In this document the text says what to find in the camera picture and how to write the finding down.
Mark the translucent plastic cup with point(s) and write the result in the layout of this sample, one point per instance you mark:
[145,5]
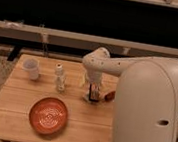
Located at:
[31,67]

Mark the orange ceramic bowl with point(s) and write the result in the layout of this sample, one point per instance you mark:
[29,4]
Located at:
[48,116]

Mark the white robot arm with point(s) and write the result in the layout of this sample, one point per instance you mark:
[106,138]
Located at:
[146,98]

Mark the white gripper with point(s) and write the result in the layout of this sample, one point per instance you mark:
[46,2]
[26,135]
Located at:
[92,78]

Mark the small red object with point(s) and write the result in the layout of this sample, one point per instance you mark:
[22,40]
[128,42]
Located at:
[110,96]

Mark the black snack box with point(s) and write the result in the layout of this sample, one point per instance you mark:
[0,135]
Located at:
[93,93]

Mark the white lower rail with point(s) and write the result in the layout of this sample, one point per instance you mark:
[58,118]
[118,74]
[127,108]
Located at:
[40,34]

